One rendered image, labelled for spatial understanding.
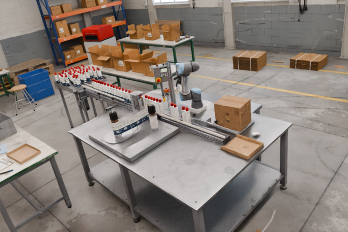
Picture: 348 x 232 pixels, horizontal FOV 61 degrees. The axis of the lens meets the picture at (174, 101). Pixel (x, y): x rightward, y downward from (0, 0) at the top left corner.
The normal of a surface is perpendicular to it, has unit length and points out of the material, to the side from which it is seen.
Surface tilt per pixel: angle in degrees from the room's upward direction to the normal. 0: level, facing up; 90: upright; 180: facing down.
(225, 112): 90
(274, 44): 90
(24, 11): 90
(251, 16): 90
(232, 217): 1
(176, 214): 2
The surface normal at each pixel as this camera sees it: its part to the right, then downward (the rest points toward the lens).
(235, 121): -0.61, 0.40
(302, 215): -0.14, -0.90
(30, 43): 0.72, 0.19
